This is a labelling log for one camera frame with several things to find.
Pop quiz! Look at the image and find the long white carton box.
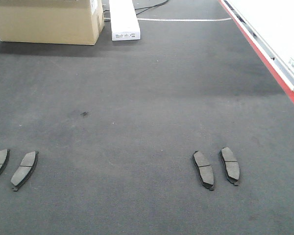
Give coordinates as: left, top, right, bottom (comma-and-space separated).
109, 0, 141, 41

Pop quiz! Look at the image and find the large cardboard box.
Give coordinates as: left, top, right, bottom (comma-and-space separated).
0, 0, 104, 45

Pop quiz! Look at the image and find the black cable behind boxes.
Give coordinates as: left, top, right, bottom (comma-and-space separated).
134, 0, 171, 11

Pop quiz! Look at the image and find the white conveyor side rail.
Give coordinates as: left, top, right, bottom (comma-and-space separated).
220, 0, 294, 104

